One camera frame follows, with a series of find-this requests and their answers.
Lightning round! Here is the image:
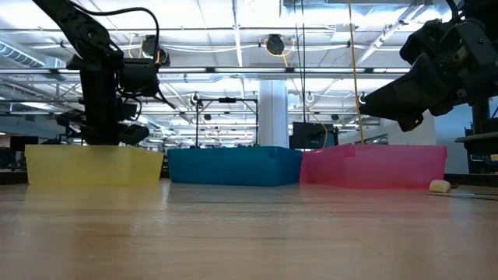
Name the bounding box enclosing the ceiling light strip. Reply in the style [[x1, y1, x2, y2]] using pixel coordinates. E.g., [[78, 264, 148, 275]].
[[159, 66, 413, 75]]

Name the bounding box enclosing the black frame robot station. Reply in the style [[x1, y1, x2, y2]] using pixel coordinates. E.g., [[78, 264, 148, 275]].
[[194, 96, 260, 149]]

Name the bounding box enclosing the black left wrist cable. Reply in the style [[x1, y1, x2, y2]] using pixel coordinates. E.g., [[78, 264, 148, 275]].
[[65, 2, 161, 65]]

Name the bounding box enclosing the yellow plastic bin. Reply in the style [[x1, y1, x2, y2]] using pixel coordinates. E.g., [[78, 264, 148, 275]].
[[24, 144, 165, 187]]

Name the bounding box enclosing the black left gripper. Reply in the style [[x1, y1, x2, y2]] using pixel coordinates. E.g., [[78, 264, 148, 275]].
[[56, 69, 153, 148]]

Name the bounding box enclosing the grey keyboard desk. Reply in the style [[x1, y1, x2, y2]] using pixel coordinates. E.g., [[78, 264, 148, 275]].
[[454, 99, 498, 174]]

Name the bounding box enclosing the blue plastic bin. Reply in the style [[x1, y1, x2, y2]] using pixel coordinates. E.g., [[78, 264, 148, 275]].
[[167, 145, 303, 187]]

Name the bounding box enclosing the cream handled knife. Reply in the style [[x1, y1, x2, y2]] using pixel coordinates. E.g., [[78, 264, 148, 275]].
[[429, 179, 452, 194]]

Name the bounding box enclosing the long yellow cable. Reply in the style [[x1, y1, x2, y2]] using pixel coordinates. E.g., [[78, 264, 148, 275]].
[[347, 0, 366, 145]]

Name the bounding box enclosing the ceiling cable reel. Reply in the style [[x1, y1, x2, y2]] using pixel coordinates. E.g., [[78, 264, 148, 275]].
[[140, 34, 172, 67], [264, 33, 287, 56]]

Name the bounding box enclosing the black screen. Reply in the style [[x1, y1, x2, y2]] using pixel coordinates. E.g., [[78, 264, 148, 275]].
[[289, 121, 339, 151]]

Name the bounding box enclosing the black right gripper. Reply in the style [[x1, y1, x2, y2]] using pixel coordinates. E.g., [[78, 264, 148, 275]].
[[359, 19, 498, 133]]

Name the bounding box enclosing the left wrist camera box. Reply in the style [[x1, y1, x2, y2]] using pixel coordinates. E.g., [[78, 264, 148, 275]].
[[120, 58, 161, 98]]

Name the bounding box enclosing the white pillar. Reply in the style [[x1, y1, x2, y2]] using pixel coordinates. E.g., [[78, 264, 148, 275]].
[[258, 79, 289, 149]]

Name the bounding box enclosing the pink plastic bin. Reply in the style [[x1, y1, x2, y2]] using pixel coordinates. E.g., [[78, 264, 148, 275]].
[[300, 143, 448, 191]]

